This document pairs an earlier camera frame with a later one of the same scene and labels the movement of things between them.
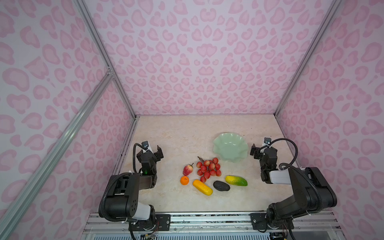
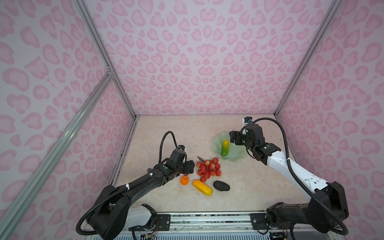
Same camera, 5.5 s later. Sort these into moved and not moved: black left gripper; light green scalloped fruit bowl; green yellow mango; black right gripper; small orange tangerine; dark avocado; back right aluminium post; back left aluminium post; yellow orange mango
Moved: black left gripper; black right gripper; green yellow mango
Not moved: small orange tangerine; yellow orange mango; light green scalloped fruit bowl; dark avocado; back left aluminium post; back right aluminium post
